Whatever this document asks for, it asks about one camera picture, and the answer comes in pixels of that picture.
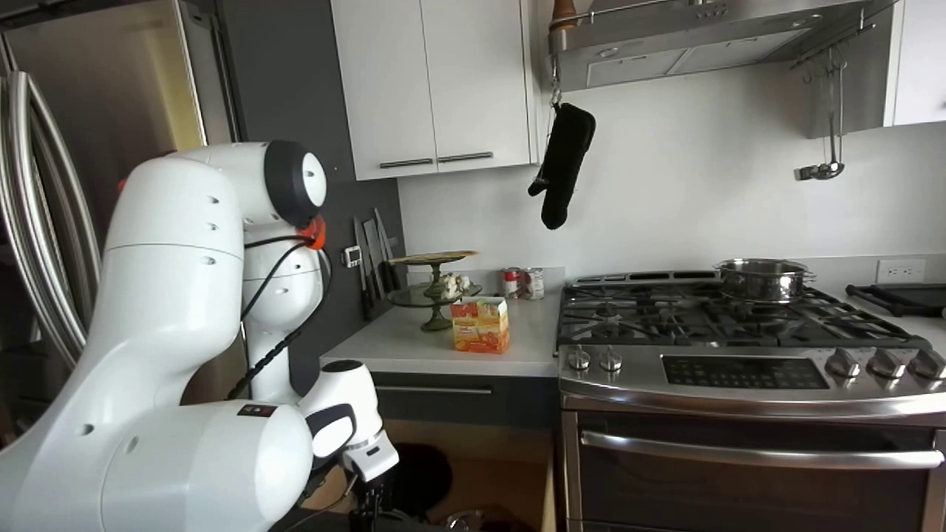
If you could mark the stainless gas stove range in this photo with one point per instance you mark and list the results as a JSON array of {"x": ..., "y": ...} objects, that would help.
[{"x": 750, "y": 395}]

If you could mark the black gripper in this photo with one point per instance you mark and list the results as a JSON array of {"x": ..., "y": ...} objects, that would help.
[{"x": 369, "y": 504}]

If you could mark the black oven mitt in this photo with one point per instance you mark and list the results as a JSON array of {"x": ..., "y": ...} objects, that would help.
[{"x": 562, "y": 165}]

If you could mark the silver lid spice jar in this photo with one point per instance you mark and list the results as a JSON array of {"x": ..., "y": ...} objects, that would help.
[{"x": 537, "y": 286}]

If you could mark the orange carton box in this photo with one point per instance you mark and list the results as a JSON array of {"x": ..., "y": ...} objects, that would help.
[{"x": 480, "y": 326}]

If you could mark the shallow dark grey drawer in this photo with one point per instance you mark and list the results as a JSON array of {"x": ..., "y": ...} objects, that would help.
[{"x": 491, "y": 402}]

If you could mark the red lid spice jar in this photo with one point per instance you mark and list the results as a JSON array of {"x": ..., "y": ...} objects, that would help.
[{"x": 509, "y": 286}]

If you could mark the wall knife rack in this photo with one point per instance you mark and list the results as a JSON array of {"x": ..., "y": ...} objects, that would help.
[{"x": 375, "y": 261}]

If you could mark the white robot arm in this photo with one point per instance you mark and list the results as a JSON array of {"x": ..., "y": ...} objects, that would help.
[{"x": 168, "y": 296}]

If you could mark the white wall outlet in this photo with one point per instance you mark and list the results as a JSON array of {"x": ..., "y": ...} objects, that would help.
[{"x": 902, "y": 271}]

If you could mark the white cabinet beside hood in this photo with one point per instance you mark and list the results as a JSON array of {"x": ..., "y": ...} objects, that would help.
[{"x": 922, "y": 60}]

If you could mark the small silver stove knob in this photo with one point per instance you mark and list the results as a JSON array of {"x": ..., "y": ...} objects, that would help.
[
  {"x": 611, "y": 364},
  {"x": 579, "y": 361}
]

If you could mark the steel cooking pot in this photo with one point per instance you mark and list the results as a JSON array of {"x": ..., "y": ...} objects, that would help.
[{"x": 762, "y": 283}]

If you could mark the green tiered cake stand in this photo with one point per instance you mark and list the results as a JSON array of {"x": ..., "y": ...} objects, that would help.
[{"x": 435, "y": 286}]

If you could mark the hanging steel ladle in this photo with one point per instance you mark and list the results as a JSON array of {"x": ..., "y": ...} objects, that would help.
[{"x": 834, "y": 148}]

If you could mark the deep dark grey drawer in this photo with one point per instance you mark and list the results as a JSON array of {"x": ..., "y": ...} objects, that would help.
[{"x": 505, "y": 463}]

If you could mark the large silver stove knob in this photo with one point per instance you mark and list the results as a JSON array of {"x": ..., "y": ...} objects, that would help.
[
  {"x": 929, "y": 364},
  {"x": 889, "y": 364},
  {"x": 843, "y": 364}
]

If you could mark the stainless steel refrigerator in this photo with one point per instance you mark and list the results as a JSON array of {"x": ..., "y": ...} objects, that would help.
[{"x": 60, "y": 148}]

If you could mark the black round pan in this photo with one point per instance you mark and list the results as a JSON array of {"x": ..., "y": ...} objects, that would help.
[{"x": 423, "y": 476}]

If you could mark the white wall switch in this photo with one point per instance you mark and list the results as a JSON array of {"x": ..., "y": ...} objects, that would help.
[{"x": 354, "y": 256}]

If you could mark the small white cup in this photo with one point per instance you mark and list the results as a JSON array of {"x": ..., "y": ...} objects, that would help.
[{"x": 452, "y": 286}]

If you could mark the white upper cabinet door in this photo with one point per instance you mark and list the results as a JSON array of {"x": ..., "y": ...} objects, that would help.
[
  {"x": 477, "y": 77},
  {"x": 381, "y": 85}
]

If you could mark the stainless steel range hood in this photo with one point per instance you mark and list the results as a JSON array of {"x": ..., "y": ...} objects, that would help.
[{"x": 710, "y": 39}]

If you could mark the dark grey side panel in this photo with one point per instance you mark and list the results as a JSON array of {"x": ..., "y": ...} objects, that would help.
[{"x": 285, "y": 89}]

